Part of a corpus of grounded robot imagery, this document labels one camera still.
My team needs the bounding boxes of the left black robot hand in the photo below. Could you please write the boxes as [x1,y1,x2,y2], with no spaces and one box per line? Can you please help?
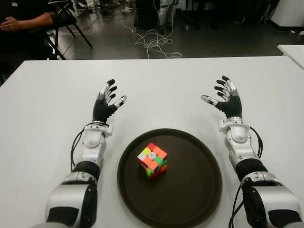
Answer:
[92,79,128,125]

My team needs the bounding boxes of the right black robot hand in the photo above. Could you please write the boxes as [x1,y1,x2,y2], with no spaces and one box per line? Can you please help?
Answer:
[200,75,244,119]

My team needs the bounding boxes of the bare person hand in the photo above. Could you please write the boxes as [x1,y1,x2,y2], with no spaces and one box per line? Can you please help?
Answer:
[0,16,20,31]

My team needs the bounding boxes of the multicoloured Rubik's cube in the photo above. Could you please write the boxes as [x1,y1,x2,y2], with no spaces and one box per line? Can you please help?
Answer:
[137,142,168,180]

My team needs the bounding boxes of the bare person forearm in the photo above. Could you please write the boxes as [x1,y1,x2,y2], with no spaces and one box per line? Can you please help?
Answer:
[14,11,54,30]

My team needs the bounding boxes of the dark brown round plate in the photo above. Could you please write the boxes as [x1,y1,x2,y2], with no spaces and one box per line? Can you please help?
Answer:
[117,128,223,228]

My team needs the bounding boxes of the seated person in black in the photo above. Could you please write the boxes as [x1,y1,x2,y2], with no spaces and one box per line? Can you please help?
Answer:
[0,0,79,86]

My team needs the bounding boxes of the black folding chair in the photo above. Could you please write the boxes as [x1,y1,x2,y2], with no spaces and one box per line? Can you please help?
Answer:
[45,0,93,60]

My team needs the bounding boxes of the white side table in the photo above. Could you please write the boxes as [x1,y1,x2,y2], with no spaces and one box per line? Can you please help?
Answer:
[277,44,304,72]

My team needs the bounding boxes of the black equipment case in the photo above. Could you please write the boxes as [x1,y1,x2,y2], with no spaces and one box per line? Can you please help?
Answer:
[136,0,161,30]

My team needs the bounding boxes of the white cabinet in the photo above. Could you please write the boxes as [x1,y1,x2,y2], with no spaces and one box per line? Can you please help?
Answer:
[272,0,304,27]

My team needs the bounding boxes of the white silver humanoid robot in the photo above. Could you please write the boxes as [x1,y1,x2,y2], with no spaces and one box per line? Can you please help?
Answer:
[158,0,176,29]

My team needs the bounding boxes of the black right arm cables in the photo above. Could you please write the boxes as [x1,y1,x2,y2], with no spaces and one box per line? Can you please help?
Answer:
[249,125,264,160]

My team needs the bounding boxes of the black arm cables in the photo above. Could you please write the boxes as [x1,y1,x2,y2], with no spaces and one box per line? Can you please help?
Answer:
[249,125,264,160]
[70,128,87,171]

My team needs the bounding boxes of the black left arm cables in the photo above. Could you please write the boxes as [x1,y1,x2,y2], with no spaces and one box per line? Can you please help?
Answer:
[70,128,87,171]

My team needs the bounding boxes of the tangled white floor cable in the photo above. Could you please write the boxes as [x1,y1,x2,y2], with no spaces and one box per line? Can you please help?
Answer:
[122,21,183,59]

